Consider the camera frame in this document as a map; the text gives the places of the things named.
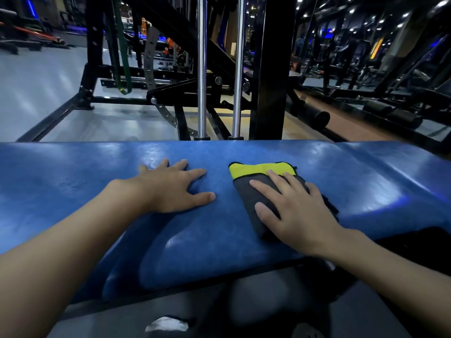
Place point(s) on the black weight machine frame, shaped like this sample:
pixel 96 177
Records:
pixel 93 49

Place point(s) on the chrome guide rod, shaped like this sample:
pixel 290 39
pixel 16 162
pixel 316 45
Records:
pixel 239 66
pixel 202 66

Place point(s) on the blue padded bench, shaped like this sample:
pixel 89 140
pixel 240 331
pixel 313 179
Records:
pixel 70 179

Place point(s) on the green resistance band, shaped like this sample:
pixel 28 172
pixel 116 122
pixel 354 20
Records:
pixel 123 66

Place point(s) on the grey and yellow cleaning cloth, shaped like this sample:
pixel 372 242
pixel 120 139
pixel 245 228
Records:
pixel 246 197

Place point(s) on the person's left hand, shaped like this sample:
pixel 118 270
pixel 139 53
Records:
pixel 165 190

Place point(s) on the black gym equipment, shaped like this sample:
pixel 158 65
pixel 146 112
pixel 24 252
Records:
pixel 370 49

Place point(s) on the person's right forearm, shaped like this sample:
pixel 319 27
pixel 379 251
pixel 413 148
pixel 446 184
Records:
pixel 398 278

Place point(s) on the black foam roller pad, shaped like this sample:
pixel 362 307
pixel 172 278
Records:
pixel 317 117

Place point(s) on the person's right hand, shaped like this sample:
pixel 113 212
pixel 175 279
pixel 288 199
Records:
pixel 303 225

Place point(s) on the person's left forearm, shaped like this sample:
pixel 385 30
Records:
pixel 53 256

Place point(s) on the perforated steel adjustment arc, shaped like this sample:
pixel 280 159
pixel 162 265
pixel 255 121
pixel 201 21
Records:
pixel 151 56

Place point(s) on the black machine column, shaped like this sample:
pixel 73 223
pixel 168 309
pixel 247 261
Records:
pixel 273 66

